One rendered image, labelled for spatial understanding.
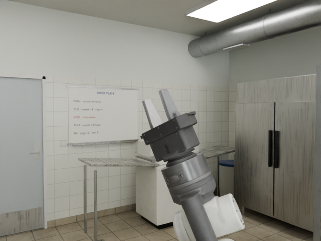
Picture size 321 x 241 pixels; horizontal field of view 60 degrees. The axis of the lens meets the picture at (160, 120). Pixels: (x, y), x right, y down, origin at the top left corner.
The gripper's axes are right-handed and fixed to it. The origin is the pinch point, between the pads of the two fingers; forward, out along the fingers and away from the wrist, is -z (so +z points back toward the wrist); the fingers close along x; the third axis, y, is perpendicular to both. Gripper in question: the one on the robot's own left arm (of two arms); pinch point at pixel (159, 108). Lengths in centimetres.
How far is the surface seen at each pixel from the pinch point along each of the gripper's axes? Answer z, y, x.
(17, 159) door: -55, -125, -338
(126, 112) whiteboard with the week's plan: -72, -274, -268
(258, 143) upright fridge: 49, -348, -121
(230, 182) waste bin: 104, -406, -220
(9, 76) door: -153, -129, -297
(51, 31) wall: -200, -186, -258
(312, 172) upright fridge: 99, -317, -63
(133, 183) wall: 37, -271, -310
